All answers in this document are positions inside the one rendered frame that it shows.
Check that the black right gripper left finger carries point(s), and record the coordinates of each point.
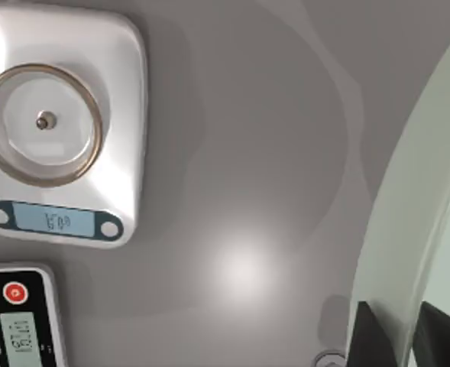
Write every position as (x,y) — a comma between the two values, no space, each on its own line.
(370,340)

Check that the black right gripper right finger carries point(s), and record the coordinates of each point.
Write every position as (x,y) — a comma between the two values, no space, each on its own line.
(442,340)

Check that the small grey round disc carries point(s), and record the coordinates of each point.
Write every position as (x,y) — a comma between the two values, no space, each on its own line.
(329,360)

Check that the large pale white rounded object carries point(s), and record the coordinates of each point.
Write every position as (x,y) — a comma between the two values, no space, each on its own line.
(404,191)

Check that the black and white digital timer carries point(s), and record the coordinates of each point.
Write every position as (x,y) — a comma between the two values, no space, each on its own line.
(37,325)

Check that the white digital kitchen scale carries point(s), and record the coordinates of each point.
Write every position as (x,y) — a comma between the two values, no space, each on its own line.
(117,114)

